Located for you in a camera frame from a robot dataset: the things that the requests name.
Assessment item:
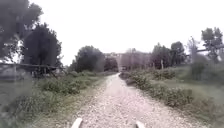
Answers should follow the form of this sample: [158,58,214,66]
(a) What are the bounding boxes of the dark leafy tree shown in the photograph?
[70,45,106,73]
[0,0,44,64]
[21,22,63,68]
[151,42,173,70]
[169,40,187,66]
[103,56,120,73]
[200,27,224,63]

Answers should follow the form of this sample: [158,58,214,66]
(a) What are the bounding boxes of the distant pale building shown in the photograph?
[104,51,154,72]

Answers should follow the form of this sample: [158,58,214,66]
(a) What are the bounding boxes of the pale gravel path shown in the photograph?
[71,73,205,128]

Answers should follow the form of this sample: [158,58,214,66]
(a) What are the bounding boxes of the low green bushes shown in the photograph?
[119,68,195,108]
[39,70,98,96]

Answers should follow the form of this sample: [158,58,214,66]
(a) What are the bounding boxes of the robot's own part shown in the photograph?
[134,120,146,128]
[70,117,84,128]

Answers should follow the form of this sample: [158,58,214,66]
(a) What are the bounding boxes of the weedy grass verge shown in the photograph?
[0,69,116,128]
[118,64,224,128]

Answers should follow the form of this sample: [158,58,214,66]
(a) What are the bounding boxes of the wooden rail fence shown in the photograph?
[0,61,60,80]

